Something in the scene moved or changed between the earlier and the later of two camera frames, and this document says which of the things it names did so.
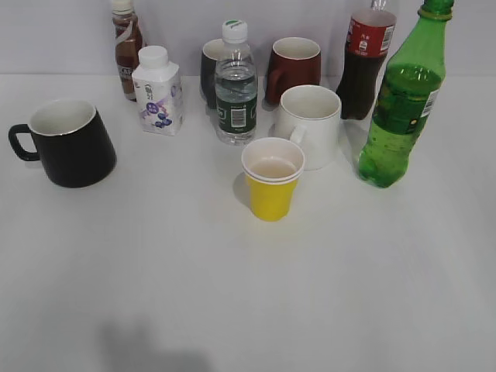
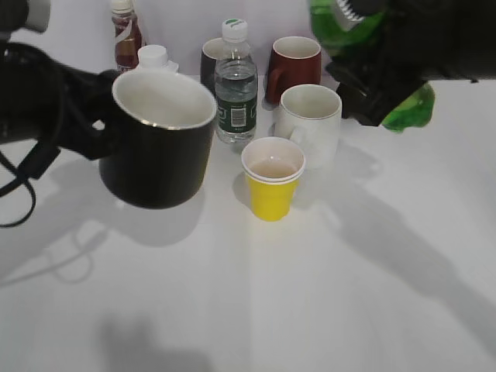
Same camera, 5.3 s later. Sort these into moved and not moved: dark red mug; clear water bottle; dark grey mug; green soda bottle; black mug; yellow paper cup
Moved: black mug; green soda bottle
Not moved: dark grey mug; dark red mug; clear water bottle; yellow paper cup
